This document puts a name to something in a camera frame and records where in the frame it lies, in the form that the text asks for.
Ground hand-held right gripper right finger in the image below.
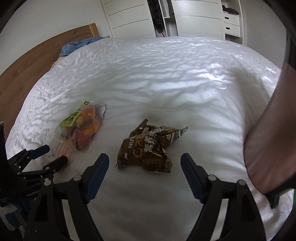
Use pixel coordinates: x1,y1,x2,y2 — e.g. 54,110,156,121
180,152,267,241

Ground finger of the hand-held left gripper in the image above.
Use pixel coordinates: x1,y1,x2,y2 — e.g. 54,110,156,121
7,144,51,164
20,156,68,179

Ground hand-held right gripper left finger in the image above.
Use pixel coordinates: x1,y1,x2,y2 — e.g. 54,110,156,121
23,153,110,241

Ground pink striped snack packet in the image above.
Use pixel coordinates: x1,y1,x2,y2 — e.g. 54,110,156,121
46,142,75,168

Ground clear bag of orange snacks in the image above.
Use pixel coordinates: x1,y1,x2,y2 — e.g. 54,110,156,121
55,100,106,151

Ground brown snack packet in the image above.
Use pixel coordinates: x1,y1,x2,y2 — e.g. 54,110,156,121
116,119,188,174

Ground wooden headboard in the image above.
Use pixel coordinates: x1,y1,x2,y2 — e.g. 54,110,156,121
0,23,100,139

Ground blue towel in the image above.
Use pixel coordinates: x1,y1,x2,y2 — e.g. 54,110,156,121
58,37,105,57

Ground white wardrobe drawers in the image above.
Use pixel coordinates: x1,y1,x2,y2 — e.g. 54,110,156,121
223,11,241,37

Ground white wardrobe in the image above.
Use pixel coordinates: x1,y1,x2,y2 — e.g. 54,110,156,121
100,0,245,45

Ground dark hanging clothes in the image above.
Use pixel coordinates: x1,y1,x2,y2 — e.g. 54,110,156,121
148,0,167,37

